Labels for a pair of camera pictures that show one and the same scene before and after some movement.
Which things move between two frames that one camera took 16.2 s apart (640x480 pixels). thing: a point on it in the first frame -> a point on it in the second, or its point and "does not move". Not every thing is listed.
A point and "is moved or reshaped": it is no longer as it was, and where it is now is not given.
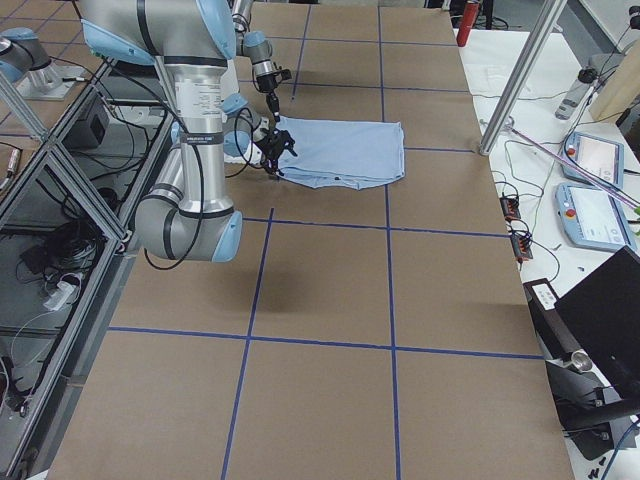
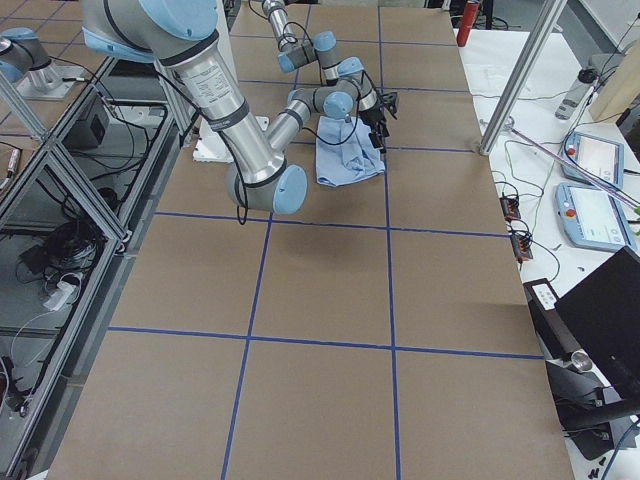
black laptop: (602, 316) does not move
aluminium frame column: (522, 81) does not move
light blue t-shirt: (341, 153) is moved or reshaped
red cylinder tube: (469, 16) does not move
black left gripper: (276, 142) -> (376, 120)
